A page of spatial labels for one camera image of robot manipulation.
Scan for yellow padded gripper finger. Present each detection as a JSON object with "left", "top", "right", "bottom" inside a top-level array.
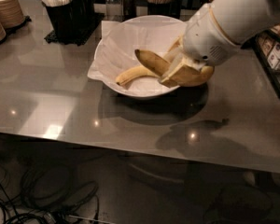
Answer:
[
  {"left": 160, "top": 54, "right": 206, "bottom": 88},
  {"left": 163, "top": 35, "right": 183, "bottom": 63}
]

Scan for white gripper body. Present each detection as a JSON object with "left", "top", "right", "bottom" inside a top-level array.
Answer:
[{"left": 183, "top": 3, "right": 242, "bottom": 66}]

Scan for long yellow banana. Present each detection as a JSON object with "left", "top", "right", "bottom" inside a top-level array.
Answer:
[{"left": 134, "top": 49, "right": 215, "bottom": 85}]

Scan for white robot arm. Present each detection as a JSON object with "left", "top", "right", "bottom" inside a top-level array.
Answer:
[{"left": 160, "top": 0, "right": 280, "bottom": 87}]

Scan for short yellow banana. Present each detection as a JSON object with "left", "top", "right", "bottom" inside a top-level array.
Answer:
[{"left": 116, "top": 65, "right": 157, "bottom": 86}]

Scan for white bowl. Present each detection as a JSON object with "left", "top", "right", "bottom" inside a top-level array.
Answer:
[{"left": 94, "top": 15, "right": 190, "bottom": 98}]

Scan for black chopstick holder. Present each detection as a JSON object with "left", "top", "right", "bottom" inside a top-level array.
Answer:
[{"left": 147, "top": 0, "right": 182, "bottom": 19}]

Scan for white paper liner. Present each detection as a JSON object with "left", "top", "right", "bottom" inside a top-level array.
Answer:
[{"left": 87, "top": 18, "right": 189, "bottom": 95}]

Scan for dark sauce bottle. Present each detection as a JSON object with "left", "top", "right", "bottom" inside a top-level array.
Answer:
[{"left": 122, "top": 0, "right": 136, "bottom": 21}]

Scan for black sachet rack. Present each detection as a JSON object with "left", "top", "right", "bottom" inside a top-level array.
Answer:
[{"left": 251, "top": 24, "right": 280, "bottom": 98}]

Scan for glass salt shaker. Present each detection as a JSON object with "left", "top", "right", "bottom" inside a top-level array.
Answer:
[{"left": 105, "top": 0, "right": 122, "bottom": 21}]

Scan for black cutlery holder rear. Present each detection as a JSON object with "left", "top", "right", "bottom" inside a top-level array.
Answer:
[{"left": 71, "top": 0, "right": 95, "bottom": 29}]

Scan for black cutlery holder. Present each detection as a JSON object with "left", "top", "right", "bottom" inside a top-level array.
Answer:
[
  {"left": 45, "top": 3, "right": 75, "bottom": 43},
  {"left": 71, "top": 0, "right": 95, "bottom": 29}
]

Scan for black cutlery holder front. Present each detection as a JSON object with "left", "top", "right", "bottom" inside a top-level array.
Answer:
[{"left": 45, "top": 3, "right": 75, "bottom": 43}]

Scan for black cables on floor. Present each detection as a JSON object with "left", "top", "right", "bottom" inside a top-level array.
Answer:
[{"left": 0, "top": 161, "right": 101, "bottom": 224}]

